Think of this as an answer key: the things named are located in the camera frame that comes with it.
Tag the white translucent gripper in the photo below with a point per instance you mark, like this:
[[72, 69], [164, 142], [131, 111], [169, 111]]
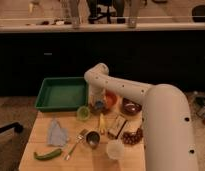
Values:
[[96, 94]]

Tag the blue sponge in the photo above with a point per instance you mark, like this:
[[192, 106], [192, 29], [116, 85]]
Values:
[[99, 105]]

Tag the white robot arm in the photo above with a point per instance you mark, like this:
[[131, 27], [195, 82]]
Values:
[[167, 126]]

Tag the red bowl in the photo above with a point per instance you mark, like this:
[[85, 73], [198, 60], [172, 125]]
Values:
[[110, 99]]

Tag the small green bowl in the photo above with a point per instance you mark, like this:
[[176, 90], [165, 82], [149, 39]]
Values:
[[83, 113]]

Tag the dark brown bowl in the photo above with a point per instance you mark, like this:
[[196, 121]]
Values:
[[130, 108]]

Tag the brown snack box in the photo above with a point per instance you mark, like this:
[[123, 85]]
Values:
[[116, 126]]

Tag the green plastic tray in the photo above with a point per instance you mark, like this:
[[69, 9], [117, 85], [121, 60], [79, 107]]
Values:
[[62, 94]]

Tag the metal fork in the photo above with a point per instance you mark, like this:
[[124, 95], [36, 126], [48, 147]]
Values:
[[79, 138]]

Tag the dark metal cup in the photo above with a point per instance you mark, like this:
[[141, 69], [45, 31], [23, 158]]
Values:
[[93, 139]]

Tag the bunch of dark grapes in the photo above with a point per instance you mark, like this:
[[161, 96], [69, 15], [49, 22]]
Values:
[[132, 138]]

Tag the white paper cup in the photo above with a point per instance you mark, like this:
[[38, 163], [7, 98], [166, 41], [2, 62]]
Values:
[[115, 149]]

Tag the light blue cloth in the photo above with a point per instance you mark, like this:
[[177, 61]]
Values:
[[56, 136]]

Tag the black office chair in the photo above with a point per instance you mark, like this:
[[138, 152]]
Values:
[[106, 8]]

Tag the black chair base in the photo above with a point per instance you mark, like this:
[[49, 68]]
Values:
[[16, 126]]

